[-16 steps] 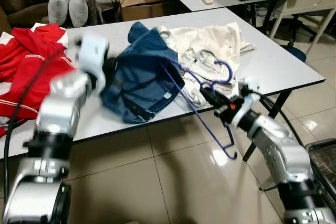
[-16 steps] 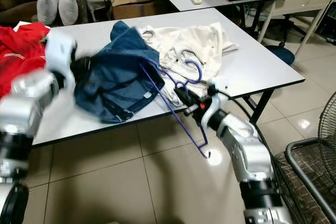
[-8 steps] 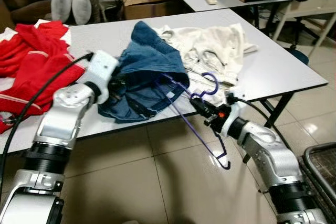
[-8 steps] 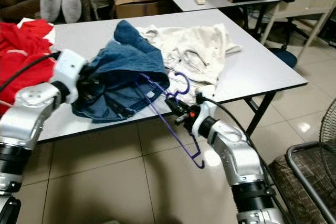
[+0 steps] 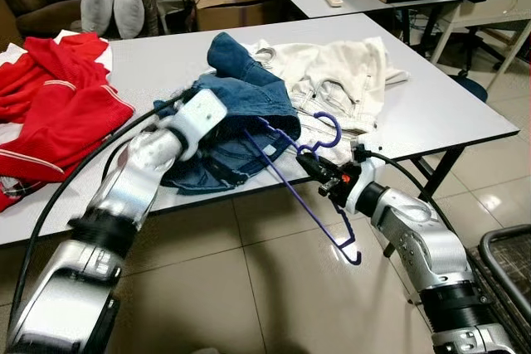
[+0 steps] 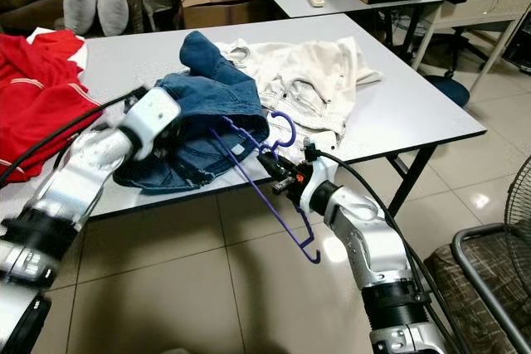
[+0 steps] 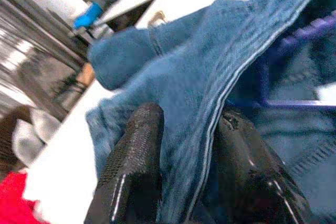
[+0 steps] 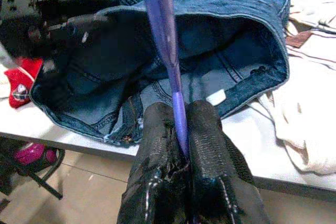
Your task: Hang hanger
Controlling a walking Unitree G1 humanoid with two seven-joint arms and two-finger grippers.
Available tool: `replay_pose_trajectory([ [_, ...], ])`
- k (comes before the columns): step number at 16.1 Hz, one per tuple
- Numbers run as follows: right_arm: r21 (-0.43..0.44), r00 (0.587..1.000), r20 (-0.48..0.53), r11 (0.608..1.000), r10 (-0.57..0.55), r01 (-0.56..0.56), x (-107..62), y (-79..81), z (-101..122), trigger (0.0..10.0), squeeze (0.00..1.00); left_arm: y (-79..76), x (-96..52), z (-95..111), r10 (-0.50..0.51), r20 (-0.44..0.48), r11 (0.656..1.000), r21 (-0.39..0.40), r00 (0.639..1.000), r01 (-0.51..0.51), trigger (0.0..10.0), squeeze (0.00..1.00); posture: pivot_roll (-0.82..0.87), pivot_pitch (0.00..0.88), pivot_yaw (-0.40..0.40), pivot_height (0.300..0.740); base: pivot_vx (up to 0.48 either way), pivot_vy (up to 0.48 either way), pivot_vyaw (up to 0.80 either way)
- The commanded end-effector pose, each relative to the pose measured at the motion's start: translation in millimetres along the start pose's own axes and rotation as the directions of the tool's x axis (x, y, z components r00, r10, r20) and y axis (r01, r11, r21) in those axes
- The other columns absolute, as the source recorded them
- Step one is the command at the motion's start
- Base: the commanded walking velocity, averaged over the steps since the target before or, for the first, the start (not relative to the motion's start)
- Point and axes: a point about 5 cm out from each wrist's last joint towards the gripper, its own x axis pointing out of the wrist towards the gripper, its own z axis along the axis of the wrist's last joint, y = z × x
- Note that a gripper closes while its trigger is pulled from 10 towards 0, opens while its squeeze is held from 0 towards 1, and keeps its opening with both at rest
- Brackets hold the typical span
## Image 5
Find large white table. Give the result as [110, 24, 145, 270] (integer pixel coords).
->
[0, 12, 520, 249]

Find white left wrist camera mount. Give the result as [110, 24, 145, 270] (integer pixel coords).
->
[172, 89, 230, 160]

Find white desk with white legs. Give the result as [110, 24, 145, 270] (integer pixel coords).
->
[427, 0, 531, 90]

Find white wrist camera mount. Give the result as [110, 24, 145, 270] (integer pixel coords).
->
[172, 89, 230, 160]
[343, 162, 378, 216]

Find metal chair with plaid cushion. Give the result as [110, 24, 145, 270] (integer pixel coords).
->
[465, 224, 531, 347]

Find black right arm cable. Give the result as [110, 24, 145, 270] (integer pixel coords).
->
[355, 143, 478, 289]

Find grey pillow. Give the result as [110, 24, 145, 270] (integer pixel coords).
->
[80, 0, 117, 37]
[114, 0, 146, 40]

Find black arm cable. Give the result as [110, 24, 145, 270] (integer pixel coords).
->
[15, 91, 198, 318]
[355, 143, 478, 289]

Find cream white jeans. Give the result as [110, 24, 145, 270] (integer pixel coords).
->
[249, 36, 410, 156]

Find small brown cardboard box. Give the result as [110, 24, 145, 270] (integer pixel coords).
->
[192, 0, 279, 33]

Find blue denim garment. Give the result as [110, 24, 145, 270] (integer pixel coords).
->
[153, 32, 301, 196]

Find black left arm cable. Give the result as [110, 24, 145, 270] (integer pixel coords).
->
[15, 91, 198, 318]

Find red garment with striped trim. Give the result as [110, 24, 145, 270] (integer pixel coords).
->
[0, 80, 136, 212]

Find purple plastic clothes hanger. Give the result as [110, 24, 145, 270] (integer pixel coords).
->
[243, 112, 363, 266]

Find plain red garment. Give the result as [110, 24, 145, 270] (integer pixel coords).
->
[0, 32, 110, 123]

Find round blue stool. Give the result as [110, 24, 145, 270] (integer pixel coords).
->
[452, 75, 490, 104]

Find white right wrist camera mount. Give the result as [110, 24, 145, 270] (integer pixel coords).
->
[343, 162, 378, 216]

